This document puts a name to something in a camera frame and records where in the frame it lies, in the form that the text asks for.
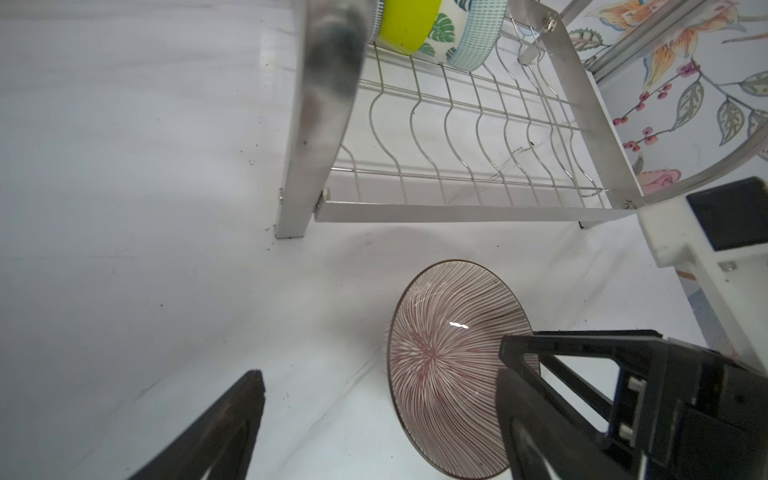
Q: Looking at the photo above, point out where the black white patterned bowl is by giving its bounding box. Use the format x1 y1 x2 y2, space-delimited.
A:
368 0 386 43

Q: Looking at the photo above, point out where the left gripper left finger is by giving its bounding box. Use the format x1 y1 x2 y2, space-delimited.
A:
132 370 265 479

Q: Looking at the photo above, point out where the green leaf pattern bowl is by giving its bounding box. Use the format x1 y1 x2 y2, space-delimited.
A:
414 0 472 64

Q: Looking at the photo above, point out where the pale green glass bowl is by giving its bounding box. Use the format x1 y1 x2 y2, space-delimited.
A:
447 0 508 71

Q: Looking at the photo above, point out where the lime green plastic bowl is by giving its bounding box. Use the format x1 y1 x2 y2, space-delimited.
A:
376 0 441 55

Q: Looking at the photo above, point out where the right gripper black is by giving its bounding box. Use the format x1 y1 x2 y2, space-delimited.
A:
499 330 767 479

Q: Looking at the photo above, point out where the silver two-tier dish rack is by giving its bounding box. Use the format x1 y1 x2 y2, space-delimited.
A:
274 0 768 240

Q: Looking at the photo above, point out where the purple striped glass bowl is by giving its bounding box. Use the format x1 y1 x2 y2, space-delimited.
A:
386 260 532 479

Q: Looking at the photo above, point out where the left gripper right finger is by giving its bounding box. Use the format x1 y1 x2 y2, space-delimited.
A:
496 368 631 479

